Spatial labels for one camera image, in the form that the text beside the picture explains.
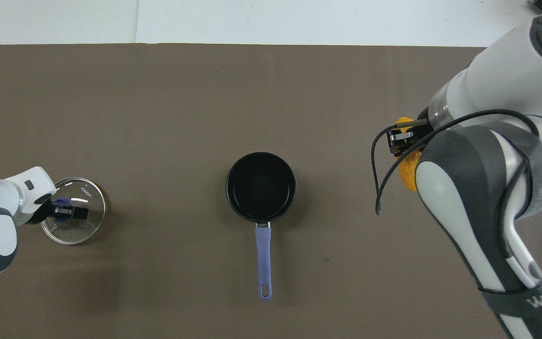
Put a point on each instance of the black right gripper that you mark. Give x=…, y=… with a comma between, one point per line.
x=424, y=125

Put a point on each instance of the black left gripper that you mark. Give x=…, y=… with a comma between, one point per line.
x=45, y=209

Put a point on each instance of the glass lid with blue knob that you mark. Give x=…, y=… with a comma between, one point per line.
x=80, y=230

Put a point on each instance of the yellow corn cob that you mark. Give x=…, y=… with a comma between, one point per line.
x=410, y=175

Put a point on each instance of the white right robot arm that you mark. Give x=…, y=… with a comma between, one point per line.
x=487, y=70

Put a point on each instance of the brown table mat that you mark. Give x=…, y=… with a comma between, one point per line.
x=181, y=117

